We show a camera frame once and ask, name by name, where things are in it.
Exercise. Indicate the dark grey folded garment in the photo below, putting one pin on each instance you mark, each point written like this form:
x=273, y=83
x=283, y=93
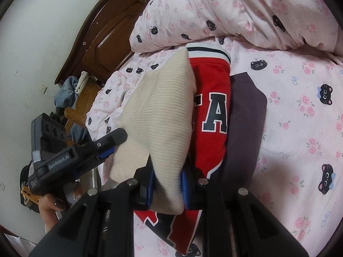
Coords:
x=246, y=117

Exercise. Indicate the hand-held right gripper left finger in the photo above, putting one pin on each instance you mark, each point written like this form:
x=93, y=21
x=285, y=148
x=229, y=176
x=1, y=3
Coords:
x=150, y=190

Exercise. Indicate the white crumpled cloth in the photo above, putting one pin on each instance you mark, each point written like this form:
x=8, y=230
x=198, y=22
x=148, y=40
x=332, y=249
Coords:
x=81, y=81

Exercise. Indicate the white wall socket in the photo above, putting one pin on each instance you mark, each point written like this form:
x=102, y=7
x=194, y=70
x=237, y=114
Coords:
x=43, y=88

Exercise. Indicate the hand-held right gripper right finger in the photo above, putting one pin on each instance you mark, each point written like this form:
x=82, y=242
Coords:
x=185, y=190

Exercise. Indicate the pink cat print bed sheet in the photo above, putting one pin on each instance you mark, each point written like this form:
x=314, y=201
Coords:
x=294, y=139

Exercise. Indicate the red lettered jersey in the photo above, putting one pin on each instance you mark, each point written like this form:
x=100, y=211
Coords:
x=211, y=80

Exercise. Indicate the blue crumpled clothes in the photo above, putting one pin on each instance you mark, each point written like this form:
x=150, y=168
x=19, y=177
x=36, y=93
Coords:
x=65, y=93

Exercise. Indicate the cream ribbed knit garment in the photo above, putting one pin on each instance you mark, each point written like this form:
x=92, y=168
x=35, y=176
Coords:
x=155, y=107

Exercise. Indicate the pink cat print quilt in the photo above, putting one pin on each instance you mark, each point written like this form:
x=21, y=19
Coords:
x=241, y=10

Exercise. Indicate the person's left hand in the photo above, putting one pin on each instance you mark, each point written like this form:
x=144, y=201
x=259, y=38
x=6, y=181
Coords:
x=49, y=212

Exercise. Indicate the wooden chair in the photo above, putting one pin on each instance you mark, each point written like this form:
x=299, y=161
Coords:
x=80, y=112

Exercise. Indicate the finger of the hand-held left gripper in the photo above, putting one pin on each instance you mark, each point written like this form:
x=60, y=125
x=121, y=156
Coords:
x=112, y=138

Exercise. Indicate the brown wooden headboard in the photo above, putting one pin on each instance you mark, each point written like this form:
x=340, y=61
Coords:
x=112, y=32

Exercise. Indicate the yellow plastic object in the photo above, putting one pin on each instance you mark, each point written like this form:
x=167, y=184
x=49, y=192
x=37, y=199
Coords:
x=28, y=194

